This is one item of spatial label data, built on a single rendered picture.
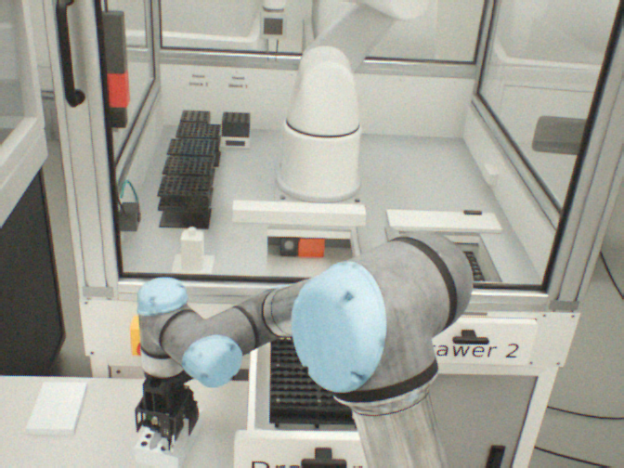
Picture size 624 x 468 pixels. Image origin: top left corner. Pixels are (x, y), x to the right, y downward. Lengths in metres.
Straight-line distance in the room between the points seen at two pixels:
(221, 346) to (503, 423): 0.91
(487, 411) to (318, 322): 1.06
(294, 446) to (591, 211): 0.71
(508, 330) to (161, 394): 0.73
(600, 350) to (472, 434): 1.46
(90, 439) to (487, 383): 0.84
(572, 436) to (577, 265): 1.29
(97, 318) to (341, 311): 0.89
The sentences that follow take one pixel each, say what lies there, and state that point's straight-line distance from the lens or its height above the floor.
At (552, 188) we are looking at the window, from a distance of 1.43.
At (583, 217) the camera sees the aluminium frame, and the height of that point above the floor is 1.17.
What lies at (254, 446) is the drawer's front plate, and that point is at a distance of 1.22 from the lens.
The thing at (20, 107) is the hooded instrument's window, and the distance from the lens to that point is 2.26.
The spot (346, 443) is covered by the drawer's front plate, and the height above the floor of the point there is 0.92.
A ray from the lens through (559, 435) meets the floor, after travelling 2.72.
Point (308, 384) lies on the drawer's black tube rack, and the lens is 1.35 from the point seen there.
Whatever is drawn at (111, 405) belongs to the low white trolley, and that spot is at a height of 0.76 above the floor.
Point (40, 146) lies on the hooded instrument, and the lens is 2.36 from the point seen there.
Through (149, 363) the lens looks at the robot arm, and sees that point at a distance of 1.17.
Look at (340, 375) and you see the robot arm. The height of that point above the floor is 1.34.
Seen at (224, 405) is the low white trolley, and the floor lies 0.76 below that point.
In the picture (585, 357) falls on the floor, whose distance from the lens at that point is 3.10.
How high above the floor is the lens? 1.81
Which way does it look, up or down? 30 degrees down
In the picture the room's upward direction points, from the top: 4 degrees clockwise
